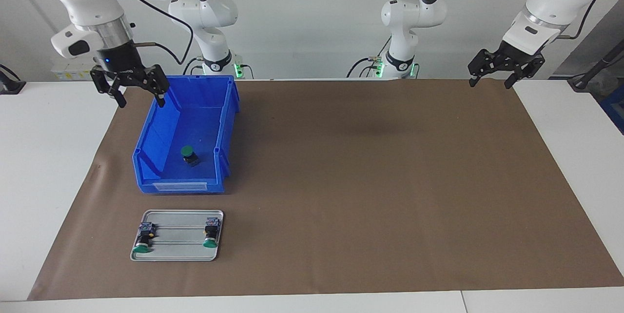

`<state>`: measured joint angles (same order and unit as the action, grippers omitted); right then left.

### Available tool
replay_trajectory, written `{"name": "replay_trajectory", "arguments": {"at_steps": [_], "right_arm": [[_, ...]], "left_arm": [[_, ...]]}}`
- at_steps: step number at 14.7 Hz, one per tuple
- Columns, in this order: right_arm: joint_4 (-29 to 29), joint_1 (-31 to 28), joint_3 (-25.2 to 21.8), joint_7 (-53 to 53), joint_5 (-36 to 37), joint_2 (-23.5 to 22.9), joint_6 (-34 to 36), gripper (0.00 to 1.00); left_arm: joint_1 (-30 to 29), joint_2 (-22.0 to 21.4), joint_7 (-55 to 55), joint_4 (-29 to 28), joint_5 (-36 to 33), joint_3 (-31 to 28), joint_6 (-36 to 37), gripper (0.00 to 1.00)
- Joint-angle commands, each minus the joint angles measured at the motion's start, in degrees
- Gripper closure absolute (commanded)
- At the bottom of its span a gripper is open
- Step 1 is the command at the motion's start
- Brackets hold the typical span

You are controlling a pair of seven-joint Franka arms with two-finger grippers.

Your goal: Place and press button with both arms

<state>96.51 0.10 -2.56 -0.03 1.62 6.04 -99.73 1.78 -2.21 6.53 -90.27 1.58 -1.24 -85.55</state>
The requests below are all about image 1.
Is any green push button silver base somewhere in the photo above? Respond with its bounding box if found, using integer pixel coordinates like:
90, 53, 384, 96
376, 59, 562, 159
132, 222, 156, 254

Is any green push button white base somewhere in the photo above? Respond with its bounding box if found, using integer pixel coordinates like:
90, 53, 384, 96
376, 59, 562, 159
202, 216, 220, 249

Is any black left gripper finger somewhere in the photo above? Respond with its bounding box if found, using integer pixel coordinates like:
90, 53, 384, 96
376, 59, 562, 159
504, 55, 546, 90
468, 48, 494, 88

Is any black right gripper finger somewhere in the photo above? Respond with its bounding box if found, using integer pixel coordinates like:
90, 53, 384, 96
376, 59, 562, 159
91, 70, 128, 109
141, 64, 170, 108

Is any silver metal tray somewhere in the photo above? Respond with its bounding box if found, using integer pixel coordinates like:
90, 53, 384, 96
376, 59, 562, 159
130, 210, 225, 262

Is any black clamp mount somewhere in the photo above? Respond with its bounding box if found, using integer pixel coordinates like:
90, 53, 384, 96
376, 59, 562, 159
0, 64, 26, 95

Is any blue crate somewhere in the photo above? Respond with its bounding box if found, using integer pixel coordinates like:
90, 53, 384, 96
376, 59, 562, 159
601, 86, 624, 136

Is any brown paper table mat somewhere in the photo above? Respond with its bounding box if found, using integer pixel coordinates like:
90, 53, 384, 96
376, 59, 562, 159
27, 79, 624, 301

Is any green push button grey base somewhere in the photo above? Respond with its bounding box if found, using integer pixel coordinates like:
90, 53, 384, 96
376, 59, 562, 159
180, 145, 201, 168

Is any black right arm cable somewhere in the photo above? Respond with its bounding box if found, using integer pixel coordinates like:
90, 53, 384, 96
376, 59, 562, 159
108, 0, 195, 65

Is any white wall junction box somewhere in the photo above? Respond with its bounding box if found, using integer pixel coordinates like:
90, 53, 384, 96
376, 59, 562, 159
51, 57, 100, 81

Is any blue plastic storage bin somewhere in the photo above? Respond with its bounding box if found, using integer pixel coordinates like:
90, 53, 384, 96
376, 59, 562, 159
132, 75, 240, 194

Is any black pole stand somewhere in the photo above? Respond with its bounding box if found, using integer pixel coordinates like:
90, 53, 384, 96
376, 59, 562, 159
568, 40, 624, 92

